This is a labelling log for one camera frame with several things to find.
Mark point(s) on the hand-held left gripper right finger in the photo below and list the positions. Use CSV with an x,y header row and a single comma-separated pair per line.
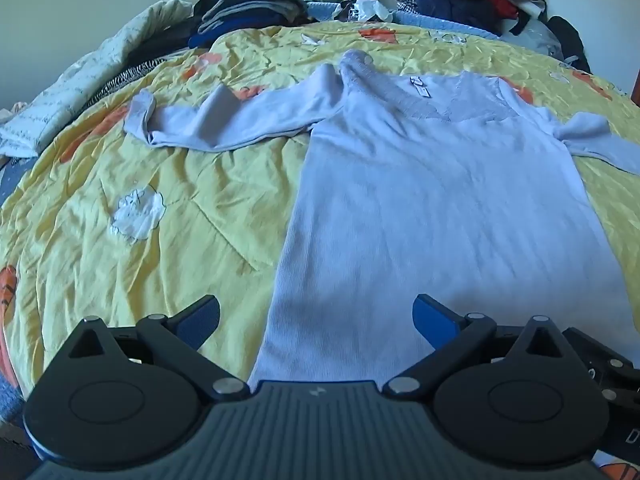
x,y
433,321

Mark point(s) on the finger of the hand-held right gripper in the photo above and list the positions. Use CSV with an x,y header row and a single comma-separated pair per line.
x,y
600,355

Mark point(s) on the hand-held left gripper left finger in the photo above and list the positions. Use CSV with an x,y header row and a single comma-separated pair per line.
x,y
200,318

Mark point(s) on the lavender knit sweater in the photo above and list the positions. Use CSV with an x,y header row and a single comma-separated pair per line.
x,y
430,200

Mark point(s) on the pile of dark folded clothes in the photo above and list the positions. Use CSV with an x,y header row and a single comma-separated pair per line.
x,y
240,12

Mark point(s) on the yellow printed quilt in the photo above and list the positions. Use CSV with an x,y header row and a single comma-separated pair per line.
x,y
150,240

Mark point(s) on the black white striped cloth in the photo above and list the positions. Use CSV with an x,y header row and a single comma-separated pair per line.
x,y
127,76

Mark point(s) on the white quilted blanket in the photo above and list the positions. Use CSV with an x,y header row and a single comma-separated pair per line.
x,y
65,85

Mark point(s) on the blue bed sheet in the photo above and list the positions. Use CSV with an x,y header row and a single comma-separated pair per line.
x,y
440,22

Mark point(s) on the black garment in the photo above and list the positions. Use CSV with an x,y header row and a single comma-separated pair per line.
x,y
567,42

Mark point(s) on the white plastic bag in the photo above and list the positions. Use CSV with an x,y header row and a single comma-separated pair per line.
x,y
367,9

